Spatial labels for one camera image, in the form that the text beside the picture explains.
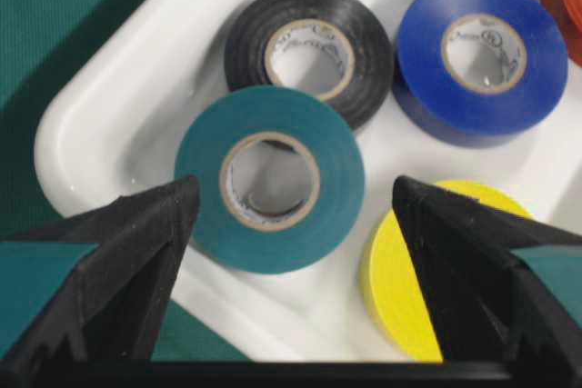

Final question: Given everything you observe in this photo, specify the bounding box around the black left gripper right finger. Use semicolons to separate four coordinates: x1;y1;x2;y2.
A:
392;175;581;387

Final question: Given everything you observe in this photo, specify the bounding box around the black tape roll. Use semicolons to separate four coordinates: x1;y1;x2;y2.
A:
224;0;395;130

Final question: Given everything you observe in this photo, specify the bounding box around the yellow tape roll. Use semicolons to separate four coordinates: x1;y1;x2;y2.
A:
358;178;536;364

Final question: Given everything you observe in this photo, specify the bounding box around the blue tape roll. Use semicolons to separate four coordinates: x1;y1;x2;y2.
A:
394;0;568;147

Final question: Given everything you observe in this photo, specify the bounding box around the teal tape roll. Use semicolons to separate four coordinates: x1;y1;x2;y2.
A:
174;85;365;274

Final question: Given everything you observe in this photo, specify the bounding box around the green table cloth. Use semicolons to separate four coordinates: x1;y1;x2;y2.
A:
1;0;234;369

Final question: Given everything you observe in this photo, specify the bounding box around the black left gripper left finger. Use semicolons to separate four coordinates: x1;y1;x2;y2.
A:
1;175;200;387

